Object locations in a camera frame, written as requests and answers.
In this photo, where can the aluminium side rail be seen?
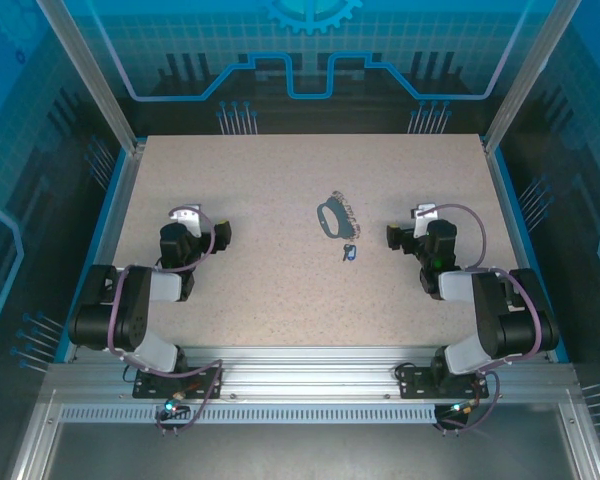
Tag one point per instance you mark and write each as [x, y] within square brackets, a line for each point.
[501, 192]
[122, 192]

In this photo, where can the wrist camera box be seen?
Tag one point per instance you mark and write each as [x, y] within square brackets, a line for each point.
[187, 216]
[421, 222]

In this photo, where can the aluminium frame bar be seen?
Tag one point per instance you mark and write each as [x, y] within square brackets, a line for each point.
[586, 440]
[36, 440]

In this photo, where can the grey metal sheet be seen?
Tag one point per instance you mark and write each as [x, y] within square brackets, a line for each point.
[305, 450]

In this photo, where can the aluminium frame post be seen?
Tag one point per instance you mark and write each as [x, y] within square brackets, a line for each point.
[91, 75]
[527, 75]

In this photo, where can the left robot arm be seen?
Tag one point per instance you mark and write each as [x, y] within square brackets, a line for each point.
[130, 320]

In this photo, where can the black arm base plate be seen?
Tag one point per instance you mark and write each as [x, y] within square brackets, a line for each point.
[415, 387]
[150, 387]

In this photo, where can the key with blue cap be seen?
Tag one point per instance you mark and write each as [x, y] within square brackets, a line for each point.
[351, 255]

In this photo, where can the dark teal keyring with clips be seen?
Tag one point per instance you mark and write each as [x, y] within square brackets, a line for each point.
[322, 215]

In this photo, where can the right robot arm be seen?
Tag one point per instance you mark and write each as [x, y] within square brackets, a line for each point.
[490, 310]

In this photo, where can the wide aluminium extrusion rail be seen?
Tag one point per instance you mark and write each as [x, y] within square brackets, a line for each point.
[305, 370]

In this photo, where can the blue table edge trim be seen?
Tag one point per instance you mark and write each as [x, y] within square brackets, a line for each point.
[112, 192]

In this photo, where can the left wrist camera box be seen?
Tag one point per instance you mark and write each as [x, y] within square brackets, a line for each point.
[187, 216]

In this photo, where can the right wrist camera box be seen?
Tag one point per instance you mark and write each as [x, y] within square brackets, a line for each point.
[421, 222]

